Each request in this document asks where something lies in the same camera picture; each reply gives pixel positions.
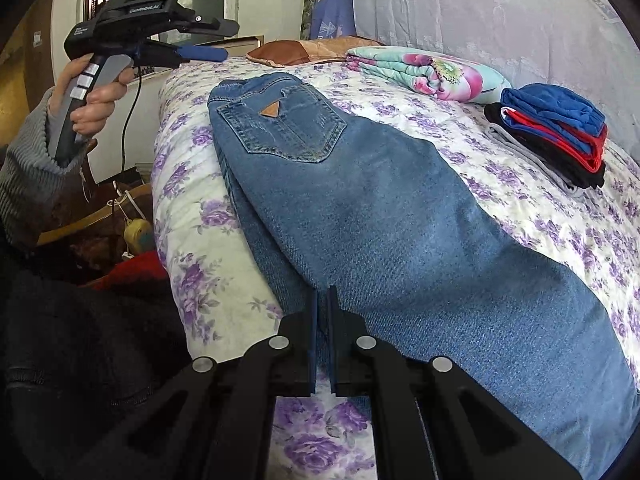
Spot folded black garment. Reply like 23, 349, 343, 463
483, 102, 607, 190

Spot person's left forearm grey sleeve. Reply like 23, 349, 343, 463
0, 87, 96, 253

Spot folded floral blanket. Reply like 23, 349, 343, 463
345, 46, 513, 106

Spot blue denim pants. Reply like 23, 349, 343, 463
207, 72, 640, 480

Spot purple floral bed sheet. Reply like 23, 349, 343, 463
150, 55, 640, 480

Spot person's dark clothing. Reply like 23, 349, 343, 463
0, 255, 201, 480

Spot red cloth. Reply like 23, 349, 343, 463
82, 250, 168, 291

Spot folded grey garment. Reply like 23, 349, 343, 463
487, 124, 586, 197

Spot person's left hand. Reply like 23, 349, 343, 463
47, 57, 136, 139

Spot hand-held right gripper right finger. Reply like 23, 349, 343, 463
326, 285, 583, 480

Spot brown pillow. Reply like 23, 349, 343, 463
246, 37, 383, 68

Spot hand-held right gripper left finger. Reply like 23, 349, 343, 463
65, 287, 321, 480

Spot blue printed cloth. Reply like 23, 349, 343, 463
310, 0, 358, 41

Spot white lace cover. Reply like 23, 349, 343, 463
352, 0, 640, 161

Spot folded blue garment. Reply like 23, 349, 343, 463
500, 83, 607, 141

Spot green picture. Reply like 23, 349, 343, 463
302, 0, 327, 41

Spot black cable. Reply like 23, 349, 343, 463
120, 62, 146, 173

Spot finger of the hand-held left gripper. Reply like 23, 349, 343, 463
172, 10, 239, 37
132, 43, 231, 69

